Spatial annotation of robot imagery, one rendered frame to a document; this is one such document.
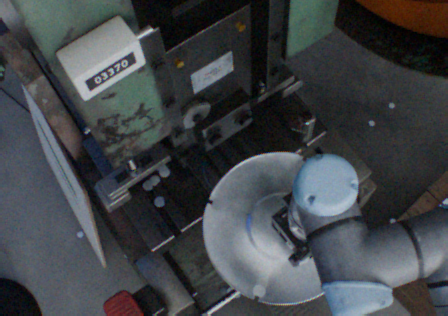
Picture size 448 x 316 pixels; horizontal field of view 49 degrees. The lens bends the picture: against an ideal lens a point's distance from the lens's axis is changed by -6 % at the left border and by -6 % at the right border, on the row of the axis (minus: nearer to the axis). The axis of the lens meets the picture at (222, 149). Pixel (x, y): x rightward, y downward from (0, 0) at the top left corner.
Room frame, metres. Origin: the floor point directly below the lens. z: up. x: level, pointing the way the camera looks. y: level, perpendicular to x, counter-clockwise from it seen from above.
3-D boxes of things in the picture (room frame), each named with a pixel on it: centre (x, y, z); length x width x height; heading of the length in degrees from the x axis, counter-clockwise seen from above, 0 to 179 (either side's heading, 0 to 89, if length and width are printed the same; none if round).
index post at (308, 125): (0.46, -0.17, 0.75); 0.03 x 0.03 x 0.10; 28
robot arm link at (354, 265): (0.10, -0.15, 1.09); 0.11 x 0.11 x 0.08; 9
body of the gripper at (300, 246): (0.20, -0.11, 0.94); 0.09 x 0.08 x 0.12; 28
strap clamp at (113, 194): (0.41, 0.19, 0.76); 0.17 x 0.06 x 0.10; 118
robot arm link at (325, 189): (0.19, -0.12, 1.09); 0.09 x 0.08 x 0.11; 9
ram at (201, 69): (0.45, 0.02, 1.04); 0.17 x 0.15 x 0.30; 28
